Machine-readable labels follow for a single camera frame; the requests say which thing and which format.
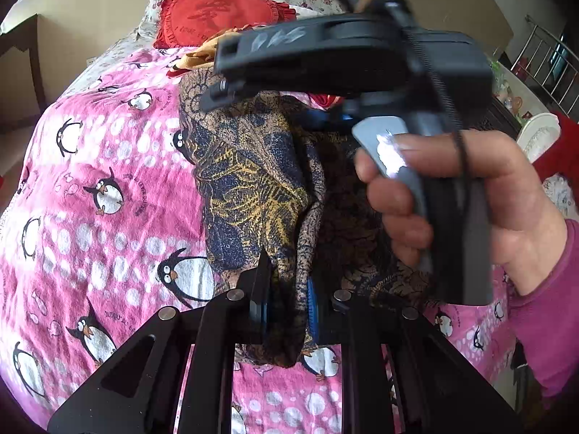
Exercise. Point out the red heart pillow left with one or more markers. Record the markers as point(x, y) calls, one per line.
point(189, 23)

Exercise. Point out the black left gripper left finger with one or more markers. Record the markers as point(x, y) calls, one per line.
point(175, 374)

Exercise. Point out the white plastic basket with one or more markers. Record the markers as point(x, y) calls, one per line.
point(538, 135)

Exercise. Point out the dark wooden cabinet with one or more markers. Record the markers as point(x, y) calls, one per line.
point(23, 98)

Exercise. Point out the magenta right sleeve forearm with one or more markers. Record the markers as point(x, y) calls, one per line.
point(546, 321)

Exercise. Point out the pink penguin bed sheet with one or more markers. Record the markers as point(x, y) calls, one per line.
point(105, 228)

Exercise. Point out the red gold floral blanket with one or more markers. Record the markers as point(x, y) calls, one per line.
point(204, 57)

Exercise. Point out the metal stair railing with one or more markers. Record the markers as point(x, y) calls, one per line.
point(549, 68)

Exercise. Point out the dark floral patterned garment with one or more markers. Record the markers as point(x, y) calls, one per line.
point(268, 185)

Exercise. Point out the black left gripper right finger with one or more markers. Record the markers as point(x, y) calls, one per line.
point(399, 373)

